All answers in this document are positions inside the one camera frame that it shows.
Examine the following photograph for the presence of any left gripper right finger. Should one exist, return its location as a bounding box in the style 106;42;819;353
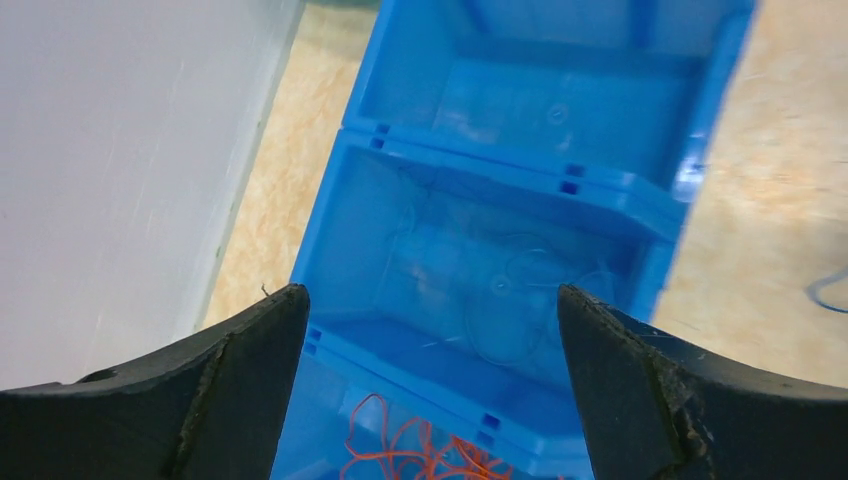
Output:
557;285;847;479

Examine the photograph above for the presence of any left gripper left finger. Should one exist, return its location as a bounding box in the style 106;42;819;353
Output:
1;284;310;479

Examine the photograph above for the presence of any bundle of cables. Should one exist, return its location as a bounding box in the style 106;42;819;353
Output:
804;264;848;316

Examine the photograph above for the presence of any orange cable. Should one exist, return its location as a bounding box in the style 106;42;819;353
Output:
339;394;518;480

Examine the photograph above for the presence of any blue three-compartment bin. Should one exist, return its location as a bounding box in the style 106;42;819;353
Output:
273;1;756;479

